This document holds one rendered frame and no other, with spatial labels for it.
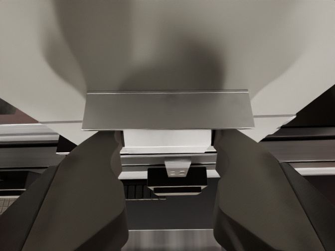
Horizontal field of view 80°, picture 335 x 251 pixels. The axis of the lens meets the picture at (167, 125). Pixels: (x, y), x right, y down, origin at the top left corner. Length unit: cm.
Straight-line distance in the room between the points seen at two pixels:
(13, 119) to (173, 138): 19
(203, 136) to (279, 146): 37
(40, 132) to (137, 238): 18
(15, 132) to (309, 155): 56
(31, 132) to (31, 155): 27
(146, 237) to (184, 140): 11
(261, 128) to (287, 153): 36
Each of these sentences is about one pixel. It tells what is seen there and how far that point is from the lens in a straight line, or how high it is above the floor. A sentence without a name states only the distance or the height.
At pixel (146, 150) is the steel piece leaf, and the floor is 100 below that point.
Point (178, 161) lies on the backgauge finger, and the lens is 27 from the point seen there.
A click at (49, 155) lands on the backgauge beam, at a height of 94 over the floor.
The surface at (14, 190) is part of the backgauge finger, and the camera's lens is 53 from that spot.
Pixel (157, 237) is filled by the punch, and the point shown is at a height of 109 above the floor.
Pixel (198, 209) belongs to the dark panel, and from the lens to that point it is 74.
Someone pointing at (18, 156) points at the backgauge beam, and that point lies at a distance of 60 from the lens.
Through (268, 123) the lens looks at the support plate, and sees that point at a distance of 17.
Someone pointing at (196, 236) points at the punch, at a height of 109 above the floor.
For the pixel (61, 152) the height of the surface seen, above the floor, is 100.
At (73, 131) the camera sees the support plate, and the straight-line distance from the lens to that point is 18.
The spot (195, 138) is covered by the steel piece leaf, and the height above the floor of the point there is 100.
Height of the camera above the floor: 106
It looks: 22 degrees down
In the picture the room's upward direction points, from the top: 179 degrees clockwise
